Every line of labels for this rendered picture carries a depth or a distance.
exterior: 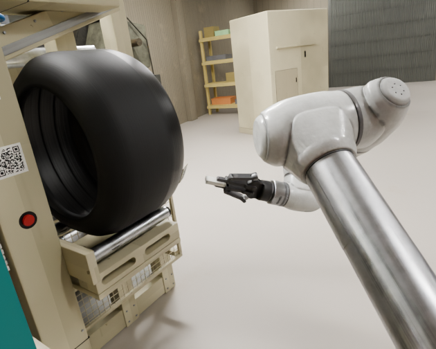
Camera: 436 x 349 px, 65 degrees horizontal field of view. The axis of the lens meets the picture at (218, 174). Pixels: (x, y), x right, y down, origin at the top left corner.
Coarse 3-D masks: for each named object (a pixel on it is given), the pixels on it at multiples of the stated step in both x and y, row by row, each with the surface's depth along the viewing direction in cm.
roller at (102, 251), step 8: (160, 208) 120; (168, 208) 121; (152, 216) 116; (160, 216) 118; (168, 216) 121; (136, 224) 111; (144, 224) 112; (152, 224) 115; (120, 232) 106; (128, 232) 107; (136, 232) 109; (144, 232) 113; (104, 240) 103; (112, 240) 103; (120, 240) 104; (128, 240) 107; (96, 248) 99; (104, 248) 100; (112, 248) 102; (96, 256) 97; (104, 256) 100
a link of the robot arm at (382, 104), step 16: (384, 80) 67; (400, 80) 67; (352, 96) 68; (368, 96) 67; (384, 96) 65; (400, 96) 65; (368, 112) 67; (384, 112) 66; (400, 112) 66; (368, 128) 68; (384, 128) 69; (368, 144) 73
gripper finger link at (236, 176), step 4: (256, 172) 118; (236, 176) 116; (240, 176) 117; (244, 176) 117; (248, 176) 117; (252, 176) 117; (256, 176) 116; (232, 180) 116; (236, 180) 116; (240, 180) 117; (244, 180) 117; (248, 180) 117
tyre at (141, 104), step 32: (32, 64) 95; (64, 64) 89; (96, 64) 92; (128, 64) 99; (32, 96) 115; (64, 96) 88; (96, 96) 86; (128, 96) 91; (160, 96) 99; (32, 128) 121; (64, 128) 132; (96, 128) 86; (128, 128) 88; (160, 128) 96; (64, 160) 132; (96, 160) 89; (128, 160) 89; (160, 160) 97; (64, 192) 126; (96, 192) 133; (128, 192) 92; (160, 192) 103; (64, 224) 113; (96, 224) 101; (128, 224) 103
